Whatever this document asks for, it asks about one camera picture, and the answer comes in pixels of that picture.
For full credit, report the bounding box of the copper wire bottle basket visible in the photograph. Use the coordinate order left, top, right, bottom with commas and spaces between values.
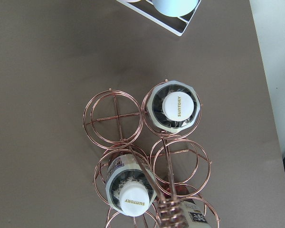
83, 80, 211, 228

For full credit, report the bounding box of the tea bottle white cap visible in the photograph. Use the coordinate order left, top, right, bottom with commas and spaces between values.
146, 80, 201, 133
105, 153, 157, 217

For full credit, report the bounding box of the white cup rack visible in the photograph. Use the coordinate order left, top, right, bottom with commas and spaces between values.
117, 0, 201, 37

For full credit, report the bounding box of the white plastic cup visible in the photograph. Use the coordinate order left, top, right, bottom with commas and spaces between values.
152, 0, 199, 17

